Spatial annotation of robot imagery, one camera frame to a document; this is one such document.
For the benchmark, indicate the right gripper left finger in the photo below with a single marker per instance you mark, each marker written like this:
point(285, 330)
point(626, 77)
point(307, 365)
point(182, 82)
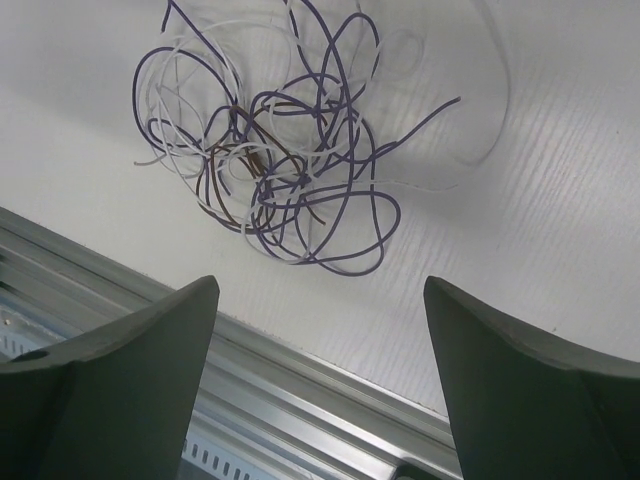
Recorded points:
point(112, 403)

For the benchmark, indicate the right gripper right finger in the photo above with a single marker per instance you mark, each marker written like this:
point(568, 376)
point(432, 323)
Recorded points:
point(524, 403)

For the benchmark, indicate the aluminium mounting rail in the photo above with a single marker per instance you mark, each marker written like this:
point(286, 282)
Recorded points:
point(286, 412)

